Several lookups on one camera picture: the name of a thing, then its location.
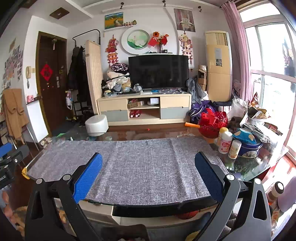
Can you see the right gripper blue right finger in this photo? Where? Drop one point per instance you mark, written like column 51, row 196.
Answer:
column 211, row 175

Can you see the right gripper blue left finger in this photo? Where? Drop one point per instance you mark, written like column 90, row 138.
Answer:
column 87, row 177

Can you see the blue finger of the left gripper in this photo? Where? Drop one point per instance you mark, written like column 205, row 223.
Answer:
column 4, row 149

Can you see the person's left hand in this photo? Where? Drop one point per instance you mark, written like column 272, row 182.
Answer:
column 5, row 205

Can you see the white bottle red label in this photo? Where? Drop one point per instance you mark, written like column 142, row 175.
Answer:
column 225, row 143

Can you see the brown coat on chair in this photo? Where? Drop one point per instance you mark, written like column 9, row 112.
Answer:
column 14, row 112

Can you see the small white bottle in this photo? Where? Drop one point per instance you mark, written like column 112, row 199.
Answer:
column 234, row 149

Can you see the basketball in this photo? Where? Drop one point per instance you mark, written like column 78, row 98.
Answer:
column 189, row 215

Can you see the blue cookie tin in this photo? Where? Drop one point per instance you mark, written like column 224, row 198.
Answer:
column 250, row 145

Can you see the whiteboard easel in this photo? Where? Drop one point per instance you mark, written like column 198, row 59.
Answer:
column 38, row 126

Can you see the cream bottle yellow cap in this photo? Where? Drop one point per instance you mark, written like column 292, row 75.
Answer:
column 221, row 132

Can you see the red plastic basket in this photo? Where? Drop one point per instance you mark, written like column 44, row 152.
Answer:
column 211, row 122

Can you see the white round stool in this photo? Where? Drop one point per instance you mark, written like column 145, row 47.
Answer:
column 97, row 125

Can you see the orange stick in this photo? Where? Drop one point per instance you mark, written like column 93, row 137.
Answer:
column 191, row 125

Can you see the purple bag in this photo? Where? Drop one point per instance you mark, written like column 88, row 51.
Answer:
column 199, row 108

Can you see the beige TV cabinet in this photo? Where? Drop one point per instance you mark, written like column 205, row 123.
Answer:
column 145, row 109

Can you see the black coat rack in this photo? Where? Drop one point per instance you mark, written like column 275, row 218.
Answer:
column 77, row 80

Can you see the pile of clothes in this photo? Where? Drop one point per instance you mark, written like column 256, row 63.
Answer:
column 118, row 80

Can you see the brown wooden door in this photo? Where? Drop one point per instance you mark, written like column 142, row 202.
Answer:
column 51, row 64

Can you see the pink curtain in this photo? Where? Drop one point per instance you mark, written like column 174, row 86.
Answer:
column 241, row 46

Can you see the black television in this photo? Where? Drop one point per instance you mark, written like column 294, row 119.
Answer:
column 158, row 71

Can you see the beige standing air conditioner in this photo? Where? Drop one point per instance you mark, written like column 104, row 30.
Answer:
column 219, row 65

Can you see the beige folded mat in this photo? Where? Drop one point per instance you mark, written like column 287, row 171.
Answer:
column 94, row 73

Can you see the red fish hanging ornament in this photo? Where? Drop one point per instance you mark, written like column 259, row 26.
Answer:
column 111, row 50

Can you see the sunflower and flags vase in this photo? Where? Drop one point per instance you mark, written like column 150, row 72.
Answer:
column 158, row 41

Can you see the landscape painting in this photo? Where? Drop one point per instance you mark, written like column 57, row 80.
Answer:
column 113, row 20

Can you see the round lotus wall plaque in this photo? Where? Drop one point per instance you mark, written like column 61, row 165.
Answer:
column 135, row 40

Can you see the wall poster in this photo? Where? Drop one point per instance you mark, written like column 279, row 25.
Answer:
column 184, row 20

